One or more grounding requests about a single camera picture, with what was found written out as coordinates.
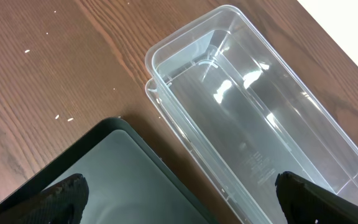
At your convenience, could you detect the black tray bin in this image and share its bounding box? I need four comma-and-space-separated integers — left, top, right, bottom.
0, 118, 216, 223

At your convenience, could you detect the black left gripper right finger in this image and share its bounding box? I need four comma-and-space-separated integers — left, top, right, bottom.
275, 171, 358, 224

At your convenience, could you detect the clear plastic bin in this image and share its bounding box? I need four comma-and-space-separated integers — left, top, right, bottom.
145, 5, 358, 223

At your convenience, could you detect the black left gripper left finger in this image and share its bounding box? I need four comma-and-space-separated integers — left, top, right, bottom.
0, 174, 90, 224

